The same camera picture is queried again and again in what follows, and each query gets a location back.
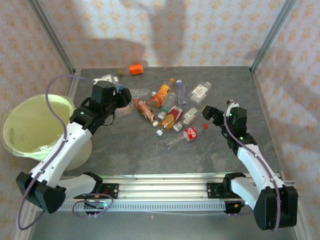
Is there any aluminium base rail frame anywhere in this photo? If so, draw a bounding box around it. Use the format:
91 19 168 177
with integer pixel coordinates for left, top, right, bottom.
59 172 296 201

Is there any aluminium frame post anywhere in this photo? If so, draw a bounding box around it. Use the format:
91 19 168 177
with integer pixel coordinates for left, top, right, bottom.
249 0 297 73
27 0 76 76

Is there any white bin with yellow bag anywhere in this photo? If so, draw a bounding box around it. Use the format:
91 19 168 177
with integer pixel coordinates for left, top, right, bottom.
2 94 76 162

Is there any clear bottle green white cap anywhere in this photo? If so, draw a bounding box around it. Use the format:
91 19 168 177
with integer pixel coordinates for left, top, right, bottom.
157 92 177 120

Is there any clear bottle with orange label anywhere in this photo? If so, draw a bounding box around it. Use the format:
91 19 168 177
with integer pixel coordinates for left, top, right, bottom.
117 60 150 77

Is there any white slotted cable duct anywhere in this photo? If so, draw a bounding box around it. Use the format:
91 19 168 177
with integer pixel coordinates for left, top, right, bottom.
59 201 227 212

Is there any amber tea bottle red label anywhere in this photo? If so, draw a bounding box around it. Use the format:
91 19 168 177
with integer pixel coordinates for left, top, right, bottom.
156 105 185 137

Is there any black mounting plate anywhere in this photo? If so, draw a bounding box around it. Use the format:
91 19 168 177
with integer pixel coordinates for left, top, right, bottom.
206 182 226 200
99 183 120 200

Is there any blue tinted plastic bottle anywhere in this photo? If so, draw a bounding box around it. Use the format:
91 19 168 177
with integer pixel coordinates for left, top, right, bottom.
176 79 188 106

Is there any clear bottle red label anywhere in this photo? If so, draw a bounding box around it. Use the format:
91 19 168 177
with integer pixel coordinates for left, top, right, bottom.
166 123 210 149

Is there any clear plastic bottle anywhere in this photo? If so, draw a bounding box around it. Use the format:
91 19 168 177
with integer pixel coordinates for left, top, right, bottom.
129 88 156 101

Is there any small clear bottle green label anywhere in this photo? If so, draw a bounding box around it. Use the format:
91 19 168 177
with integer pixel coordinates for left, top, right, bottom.
174 107 200 132

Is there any brown label bottle white cap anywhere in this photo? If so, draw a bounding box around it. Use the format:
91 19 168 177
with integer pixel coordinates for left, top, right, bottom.
134 99 160 127

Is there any black controller box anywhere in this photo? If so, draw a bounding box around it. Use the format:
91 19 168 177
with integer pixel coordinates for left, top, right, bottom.
223 199 247 217

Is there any circuit board with green light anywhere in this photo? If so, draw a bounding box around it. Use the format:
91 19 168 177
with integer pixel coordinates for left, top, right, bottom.
86 201 108 210

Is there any clear bottle white label blue cap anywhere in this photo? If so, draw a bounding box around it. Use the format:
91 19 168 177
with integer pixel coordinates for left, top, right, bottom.
101 74 126 92

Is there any orange juice bottle yellow label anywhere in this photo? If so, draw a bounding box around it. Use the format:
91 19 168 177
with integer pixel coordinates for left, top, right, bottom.
149 77 175 108

